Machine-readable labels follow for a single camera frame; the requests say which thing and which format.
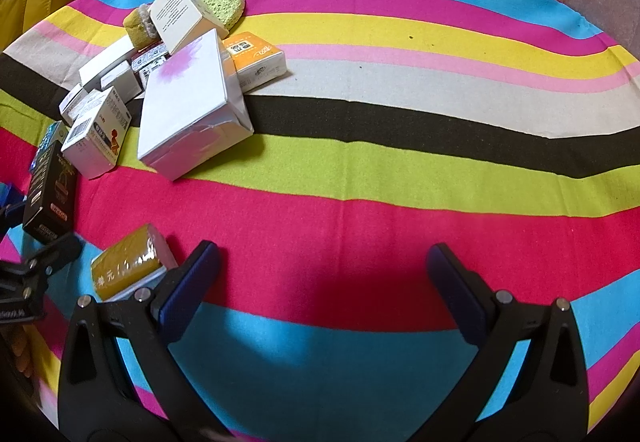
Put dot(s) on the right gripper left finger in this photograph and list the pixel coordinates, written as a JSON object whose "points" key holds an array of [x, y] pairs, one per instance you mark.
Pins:
{"points": [[182, 290]]}

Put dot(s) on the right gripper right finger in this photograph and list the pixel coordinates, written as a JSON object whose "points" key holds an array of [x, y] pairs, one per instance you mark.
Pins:
{"points": [[466, 295]]}

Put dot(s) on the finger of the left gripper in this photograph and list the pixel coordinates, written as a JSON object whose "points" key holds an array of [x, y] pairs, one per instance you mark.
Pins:
{"points": [[51, 258]]}

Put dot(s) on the black gold box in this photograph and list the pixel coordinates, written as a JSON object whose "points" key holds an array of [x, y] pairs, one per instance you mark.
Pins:
{"points": [[50, 203]]}

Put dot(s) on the white box with child figure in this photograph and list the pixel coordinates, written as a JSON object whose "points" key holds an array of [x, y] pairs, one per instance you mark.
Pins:
{"points": [[95, 140]]}

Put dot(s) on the teal toothpaste box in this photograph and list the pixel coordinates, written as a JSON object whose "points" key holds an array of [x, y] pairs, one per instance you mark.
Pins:
{"points": [[57, 131]]}

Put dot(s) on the large white pink-flower box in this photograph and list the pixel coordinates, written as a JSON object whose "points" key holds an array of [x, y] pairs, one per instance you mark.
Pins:
{"points": [[193, 109]]}

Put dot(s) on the long white box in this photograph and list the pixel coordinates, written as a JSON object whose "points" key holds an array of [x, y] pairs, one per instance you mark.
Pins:
{"points": [[91, 73]]}

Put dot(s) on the orange white medicine box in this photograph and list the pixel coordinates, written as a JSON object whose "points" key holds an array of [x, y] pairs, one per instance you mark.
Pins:
{"points": [[256, 61]]}

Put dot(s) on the small white side box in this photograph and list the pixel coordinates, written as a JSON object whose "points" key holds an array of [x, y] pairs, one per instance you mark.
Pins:
{"points": [[77, 102]]}

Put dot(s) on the striped colourful bed cloth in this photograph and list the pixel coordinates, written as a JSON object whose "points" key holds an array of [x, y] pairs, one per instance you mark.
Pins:
{"points": [[507, 129]]}

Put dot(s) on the white barcode box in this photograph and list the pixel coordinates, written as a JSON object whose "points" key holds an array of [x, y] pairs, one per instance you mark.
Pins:
{"points": [[148, 55]]}

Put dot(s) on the yellow scrub sponge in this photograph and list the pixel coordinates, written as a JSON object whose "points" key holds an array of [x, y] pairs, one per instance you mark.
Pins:
{"points": [[140, 27]]}

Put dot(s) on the cream text-printed box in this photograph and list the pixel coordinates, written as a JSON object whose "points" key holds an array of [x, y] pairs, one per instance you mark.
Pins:
{"points": [[179, 22]]}

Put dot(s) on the green round sponge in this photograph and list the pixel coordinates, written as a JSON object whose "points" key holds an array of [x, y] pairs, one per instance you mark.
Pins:
{"points": [[229, 12]]}

